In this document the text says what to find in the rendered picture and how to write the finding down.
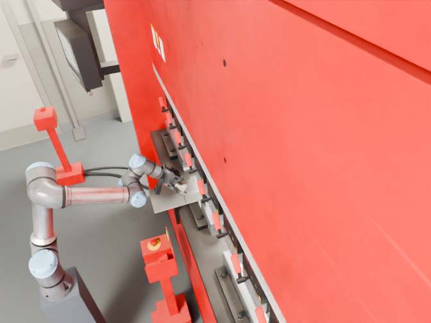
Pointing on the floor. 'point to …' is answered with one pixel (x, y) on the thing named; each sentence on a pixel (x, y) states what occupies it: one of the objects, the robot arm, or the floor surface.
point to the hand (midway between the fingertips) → (183, 190)
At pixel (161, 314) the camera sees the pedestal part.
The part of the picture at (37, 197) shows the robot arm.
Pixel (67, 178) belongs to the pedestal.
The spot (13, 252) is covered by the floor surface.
